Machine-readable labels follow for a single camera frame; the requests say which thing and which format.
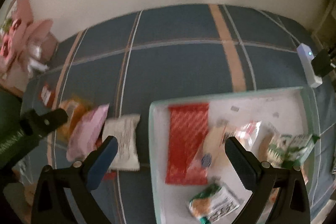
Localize blue plaid tablecloth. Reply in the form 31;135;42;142
18;3;336;224

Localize clear round pastry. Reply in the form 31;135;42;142
201;120;261;169

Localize green mushroom cookie packet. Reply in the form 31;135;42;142
258;122;280;161

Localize dark green snack packet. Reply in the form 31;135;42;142
267;134;320;169

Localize red snack bag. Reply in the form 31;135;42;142
97;136;118;180

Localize white power strip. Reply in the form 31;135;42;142
297;43;323;88

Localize pink paper flower bouquet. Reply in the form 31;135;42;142
1;0;59;91

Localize red patterned wafer packet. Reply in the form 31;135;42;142
165;103;209;185

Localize white snack packet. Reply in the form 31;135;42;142
102;114;141;171

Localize orange bread packet with barcode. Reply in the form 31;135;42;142
57;96;92;143

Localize small red candy packet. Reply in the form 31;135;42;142
39;83;55;108

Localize purple snack bag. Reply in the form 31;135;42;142
66;104;109;162

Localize black power adapter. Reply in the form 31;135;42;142
311;48;335;78

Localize green white cracker packet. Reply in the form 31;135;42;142
188;181;242;223

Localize orange white chip packet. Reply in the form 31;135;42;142
269;164;309;205

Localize white tray with teal rim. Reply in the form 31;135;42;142
149;87;319;223

